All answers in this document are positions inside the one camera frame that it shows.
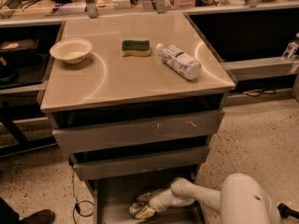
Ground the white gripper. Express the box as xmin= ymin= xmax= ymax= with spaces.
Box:
xmin=135 ymin=189 xmax=194 ymax=219

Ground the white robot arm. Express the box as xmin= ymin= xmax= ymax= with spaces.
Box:
xmin=130 ymin=173 xmax=281 ymax=224

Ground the bottom drawer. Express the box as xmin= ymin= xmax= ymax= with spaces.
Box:
xmin=93 ymin=168 xmax=207 ymax=224

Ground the drawer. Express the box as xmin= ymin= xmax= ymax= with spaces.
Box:
xmin=93 ymin=168 xmax=207 ymax=224
xmin=73 ymin=147 xmax=209 ymax=181
xmin=53 ymin=109 xmax=224 ymax=154

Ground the middle drawer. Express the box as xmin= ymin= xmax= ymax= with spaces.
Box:
xmin=73 ymin=147 xmax=209 ymax=181

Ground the top drawer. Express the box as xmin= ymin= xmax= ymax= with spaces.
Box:
xmin=53 ymin=109 xmax=224 ymax=154

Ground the steel drawer cabinet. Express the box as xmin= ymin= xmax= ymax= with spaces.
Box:
xmin=36 ymin=12 xmax=238 ymax=224

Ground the brown shoe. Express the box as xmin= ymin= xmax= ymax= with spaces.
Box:
xmin=21 ymin=209 xmax=54 ymax=224

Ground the black caster wheel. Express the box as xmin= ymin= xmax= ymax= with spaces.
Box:
xmin=278 ymin=203 xmax=299 ymax=219

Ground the plastic water bottle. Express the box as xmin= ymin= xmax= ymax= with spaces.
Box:
xmin=156 ymin=43 xmax=202 ymax=81

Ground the green yellow sponge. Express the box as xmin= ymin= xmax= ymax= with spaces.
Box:
xmin=121 ymin=40 xmax=150 ymax=57

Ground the white bowl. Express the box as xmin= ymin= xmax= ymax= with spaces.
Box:
xmin=50 ymin=38 xmax=93 ymax=64

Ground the small bottle on shelf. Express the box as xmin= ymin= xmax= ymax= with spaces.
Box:
xmin=281 ymin=33 xmax=299 ymax=61

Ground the black floor cable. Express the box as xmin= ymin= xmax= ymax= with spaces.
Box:
xmin=71 ymin=168 xmax=95 ymax=224

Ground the black cable under shelf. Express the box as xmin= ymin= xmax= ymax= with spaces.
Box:
xmin=242 ymin=89 xmax=278 ymax=98

